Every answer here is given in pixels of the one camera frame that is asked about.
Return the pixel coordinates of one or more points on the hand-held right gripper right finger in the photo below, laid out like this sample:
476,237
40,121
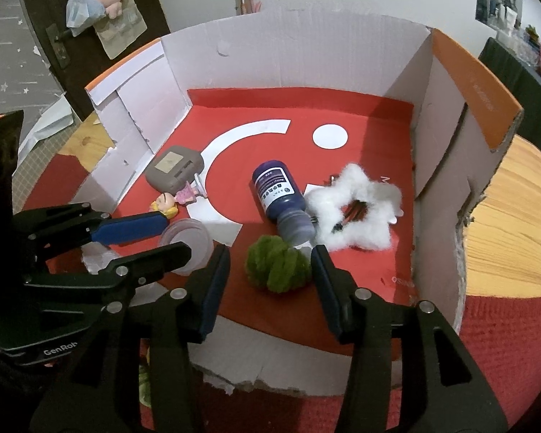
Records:
329,297

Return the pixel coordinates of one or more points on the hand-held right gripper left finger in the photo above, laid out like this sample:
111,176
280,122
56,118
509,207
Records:
214,297

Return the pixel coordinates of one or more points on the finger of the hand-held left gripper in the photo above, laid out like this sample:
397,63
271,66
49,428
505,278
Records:
158,259
130,230

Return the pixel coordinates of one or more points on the clear round lid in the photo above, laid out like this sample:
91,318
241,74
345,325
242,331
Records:
189,234

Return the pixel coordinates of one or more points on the small doll figurine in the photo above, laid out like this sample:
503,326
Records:
185,195

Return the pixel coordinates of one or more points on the dark blue ink bottle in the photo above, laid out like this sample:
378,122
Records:
275,189

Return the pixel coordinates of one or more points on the cardboard box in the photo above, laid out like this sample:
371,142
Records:
365,112

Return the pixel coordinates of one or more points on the grey zip case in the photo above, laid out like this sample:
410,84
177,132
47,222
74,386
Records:
171,167

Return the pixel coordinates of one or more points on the white fluffy star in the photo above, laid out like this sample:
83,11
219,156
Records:
374,230

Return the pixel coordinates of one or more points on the red woven mat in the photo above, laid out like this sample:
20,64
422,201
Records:
500,347

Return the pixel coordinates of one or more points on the clear plastic bag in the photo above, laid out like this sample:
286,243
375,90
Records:
83,11

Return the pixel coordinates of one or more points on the dark wooden door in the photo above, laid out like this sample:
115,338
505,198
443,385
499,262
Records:
153,0

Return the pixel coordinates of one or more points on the table with dark cloth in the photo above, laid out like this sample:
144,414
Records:
514,81

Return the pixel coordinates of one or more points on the wall poster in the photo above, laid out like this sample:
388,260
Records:
498,0

